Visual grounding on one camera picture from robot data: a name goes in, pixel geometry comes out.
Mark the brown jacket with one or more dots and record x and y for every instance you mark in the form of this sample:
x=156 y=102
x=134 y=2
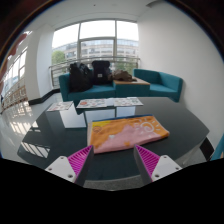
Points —
x=123 y=76

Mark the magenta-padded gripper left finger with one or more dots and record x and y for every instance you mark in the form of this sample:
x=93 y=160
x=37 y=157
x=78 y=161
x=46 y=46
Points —
x=61 y=166

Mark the yellow orange pink cartoon towel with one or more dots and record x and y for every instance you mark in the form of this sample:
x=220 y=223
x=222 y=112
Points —
x=126 y=133

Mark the metal window railing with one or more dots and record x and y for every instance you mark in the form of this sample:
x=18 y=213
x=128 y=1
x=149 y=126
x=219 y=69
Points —
x=60 y=66

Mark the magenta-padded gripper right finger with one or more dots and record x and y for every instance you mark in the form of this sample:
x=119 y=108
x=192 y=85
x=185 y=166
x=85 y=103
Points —
x=163 y=165

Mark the small black backpack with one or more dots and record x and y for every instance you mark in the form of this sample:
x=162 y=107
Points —
x=101 y=71

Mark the large black backpack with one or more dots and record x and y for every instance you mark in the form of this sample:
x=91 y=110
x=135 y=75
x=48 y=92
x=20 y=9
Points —
x=80 y=78

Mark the teal chair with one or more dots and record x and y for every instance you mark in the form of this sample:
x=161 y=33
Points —
x=219 y=150

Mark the teal wood-topped corner table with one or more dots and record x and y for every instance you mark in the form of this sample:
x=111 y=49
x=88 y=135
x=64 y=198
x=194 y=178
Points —
x=131 y=88

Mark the printed sticker sheet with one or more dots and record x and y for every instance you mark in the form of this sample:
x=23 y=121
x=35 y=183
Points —
x=60 y=106
x=128 y=101
x=91 y=103

